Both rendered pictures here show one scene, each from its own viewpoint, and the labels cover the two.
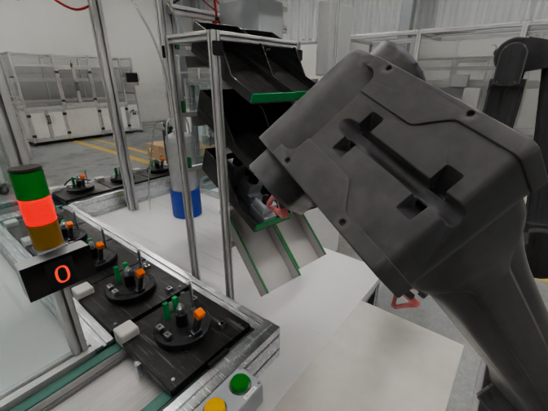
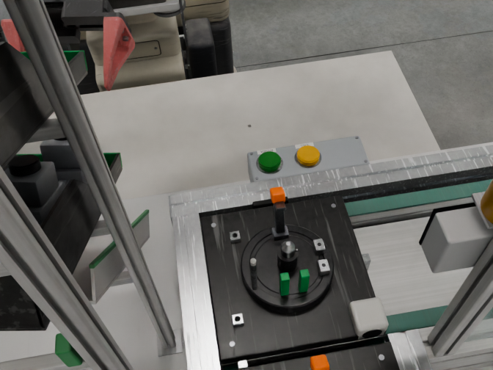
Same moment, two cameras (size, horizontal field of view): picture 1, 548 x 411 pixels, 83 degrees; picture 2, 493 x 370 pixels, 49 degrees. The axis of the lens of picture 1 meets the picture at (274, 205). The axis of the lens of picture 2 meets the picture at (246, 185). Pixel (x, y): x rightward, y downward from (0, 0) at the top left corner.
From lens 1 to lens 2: 1.03 m
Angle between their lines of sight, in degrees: 94
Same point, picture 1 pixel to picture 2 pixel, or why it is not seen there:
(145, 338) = (343, 289)
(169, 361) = (328, 230)
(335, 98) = not seen: outside the picture
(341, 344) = not seen: hidden behind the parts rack
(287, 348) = (160, 227)
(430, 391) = (97, 104)
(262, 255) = (88, 254)
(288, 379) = not seen: hidden behind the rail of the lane
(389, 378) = (111, 132)
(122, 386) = (385, 277)
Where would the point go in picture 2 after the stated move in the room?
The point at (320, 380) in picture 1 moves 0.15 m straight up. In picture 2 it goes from (168, 173) to (155, 122)
